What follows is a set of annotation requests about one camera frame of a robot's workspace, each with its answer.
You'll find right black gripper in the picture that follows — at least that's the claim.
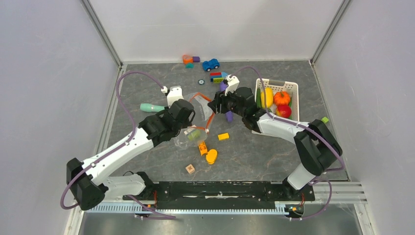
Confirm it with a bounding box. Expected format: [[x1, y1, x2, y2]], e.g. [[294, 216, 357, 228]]
[[207, 86, 245, 118]]

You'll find red apple toy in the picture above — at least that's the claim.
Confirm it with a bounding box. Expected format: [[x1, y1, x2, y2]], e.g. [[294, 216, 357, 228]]
[[276, 105, 292, 118]]

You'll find clear zip bag orange zipper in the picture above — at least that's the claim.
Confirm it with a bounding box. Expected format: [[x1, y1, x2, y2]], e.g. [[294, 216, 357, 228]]
[[173, 93, 213, 150]]

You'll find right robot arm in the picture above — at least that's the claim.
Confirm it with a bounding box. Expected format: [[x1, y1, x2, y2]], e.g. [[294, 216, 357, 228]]
[[208, 87, 344, 200]]

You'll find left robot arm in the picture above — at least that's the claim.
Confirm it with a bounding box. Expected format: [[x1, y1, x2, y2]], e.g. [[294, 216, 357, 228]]
[[64, 99, 195, 211]]

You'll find long green cucumber toy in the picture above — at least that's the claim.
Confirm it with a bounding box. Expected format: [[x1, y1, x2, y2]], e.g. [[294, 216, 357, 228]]
[[255, 88, 262, 108]]

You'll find multicolour brick stack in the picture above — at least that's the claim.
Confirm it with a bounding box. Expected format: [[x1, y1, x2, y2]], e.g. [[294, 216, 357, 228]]
[[209, 72, 228, 83]]

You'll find yellow brick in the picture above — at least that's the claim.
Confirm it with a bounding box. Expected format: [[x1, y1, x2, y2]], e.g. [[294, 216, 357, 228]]
[[217, 133, 230, 141]]

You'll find blue toy car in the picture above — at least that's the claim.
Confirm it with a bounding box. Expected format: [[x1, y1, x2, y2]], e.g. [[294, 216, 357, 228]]
[[202, 58, 220, 71]]

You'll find orange pumpkin toy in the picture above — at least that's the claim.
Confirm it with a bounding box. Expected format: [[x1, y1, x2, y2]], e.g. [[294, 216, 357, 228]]
[[273, 91, 291, 106]]

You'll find orange brick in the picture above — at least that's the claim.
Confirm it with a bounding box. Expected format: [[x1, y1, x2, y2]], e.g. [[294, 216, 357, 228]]
[[198, 141, 208, 156]]

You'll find teal small block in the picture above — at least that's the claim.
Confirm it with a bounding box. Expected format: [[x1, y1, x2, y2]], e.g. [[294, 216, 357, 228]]
[[185, 63, 194, 69]]

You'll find green chili pepper toy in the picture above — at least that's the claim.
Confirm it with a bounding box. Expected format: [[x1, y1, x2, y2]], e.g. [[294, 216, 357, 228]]
[[288, 98, 293, 119]]

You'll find orange oval block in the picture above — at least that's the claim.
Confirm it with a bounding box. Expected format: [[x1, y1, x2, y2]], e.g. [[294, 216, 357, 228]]
[[206, 149, 218, 165]]

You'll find white plastic basket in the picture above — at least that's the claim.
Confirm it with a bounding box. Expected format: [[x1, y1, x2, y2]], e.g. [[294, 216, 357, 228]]
[[251, 78, 300, 135]]

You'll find wooden cube with X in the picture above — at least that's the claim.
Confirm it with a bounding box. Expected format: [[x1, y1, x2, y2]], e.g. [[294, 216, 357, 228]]
[[185, 164, 195, 174]]

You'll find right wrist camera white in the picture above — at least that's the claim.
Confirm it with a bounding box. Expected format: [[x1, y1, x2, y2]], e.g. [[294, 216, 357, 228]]
[[223, 74, 240, 96]]

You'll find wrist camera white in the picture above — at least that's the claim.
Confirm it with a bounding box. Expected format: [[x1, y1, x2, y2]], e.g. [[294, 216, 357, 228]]
[[161, 86, 183, 108], [223, 74, 240, 96]]

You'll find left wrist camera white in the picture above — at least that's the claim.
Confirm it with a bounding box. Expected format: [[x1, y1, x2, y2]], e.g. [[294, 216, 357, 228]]
[[161, 86, 183, 108]]

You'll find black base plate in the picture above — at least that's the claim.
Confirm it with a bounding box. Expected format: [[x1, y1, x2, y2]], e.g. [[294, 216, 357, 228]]
[[133, 172, 315, 210]]

